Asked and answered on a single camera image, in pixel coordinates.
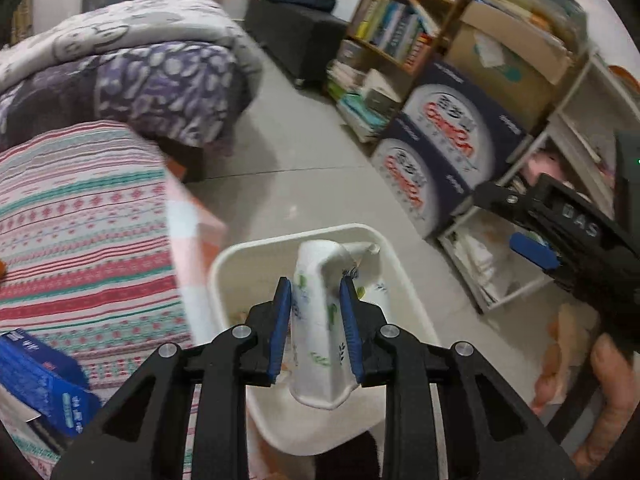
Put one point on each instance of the bed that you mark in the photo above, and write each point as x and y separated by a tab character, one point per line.
192	165

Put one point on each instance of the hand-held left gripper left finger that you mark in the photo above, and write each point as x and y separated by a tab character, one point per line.
280	330

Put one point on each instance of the wooden bookshelf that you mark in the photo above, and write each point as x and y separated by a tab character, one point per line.
450	15

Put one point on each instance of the stack of books on floor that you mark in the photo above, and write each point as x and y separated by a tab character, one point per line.
362	117

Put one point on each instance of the purple patterned blanket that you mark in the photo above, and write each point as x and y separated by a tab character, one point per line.
150	90

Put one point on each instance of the white plastic bin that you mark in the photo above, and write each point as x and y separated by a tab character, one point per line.
400	300

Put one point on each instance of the stack of papers and folders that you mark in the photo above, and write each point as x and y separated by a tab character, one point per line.
535	0

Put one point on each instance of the peach plush toy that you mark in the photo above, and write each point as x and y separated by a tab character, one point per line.
565	340

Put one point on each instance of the grey cartoon print blanket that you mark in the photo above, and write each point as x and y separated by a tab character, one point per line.
125	25

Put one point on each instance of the brown cardboard box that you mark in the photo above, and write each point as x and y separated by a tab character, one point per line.
500	70

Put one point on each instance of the small grey cardboard box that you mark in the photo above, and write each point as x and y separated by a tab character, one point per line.
382	87

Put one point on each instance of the patterned striped tablecloth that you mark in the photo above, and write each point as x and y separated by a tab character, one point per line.
85	235

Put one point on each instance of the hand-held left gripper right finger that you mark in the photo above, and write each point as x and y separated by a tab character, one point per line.
350	330

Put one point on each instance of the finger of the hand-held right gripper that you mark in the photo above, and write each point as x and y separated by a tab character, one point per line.
505	200
532	250

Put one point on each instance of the books in white shelf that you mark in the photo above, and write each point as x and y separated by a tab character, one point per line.
485	265

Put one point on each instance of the row of thick colourful books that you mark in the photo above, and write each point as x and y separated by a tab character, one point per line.
395	30

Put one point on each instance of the white shelf unit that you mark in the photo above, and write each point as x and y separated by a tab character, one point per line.
575	135

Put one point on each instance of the person's right hand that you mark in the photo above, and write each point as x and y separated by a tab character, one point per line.
615	410

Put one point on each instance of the dark blue water carton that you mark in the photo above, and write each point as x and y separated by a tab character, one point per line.
460	120
415	180

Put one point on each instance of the white paper cup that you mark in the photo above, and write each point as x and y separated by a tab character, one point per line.
317	320

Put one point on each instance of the pink plush toy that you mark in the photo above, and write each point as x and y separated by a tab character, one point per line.
542	167

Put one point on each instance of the black storage bench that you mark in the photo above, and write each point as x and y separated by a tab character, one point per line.
295	35

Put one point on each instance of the blue box with white label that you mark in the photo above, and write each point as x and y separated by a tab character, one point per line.
50	380

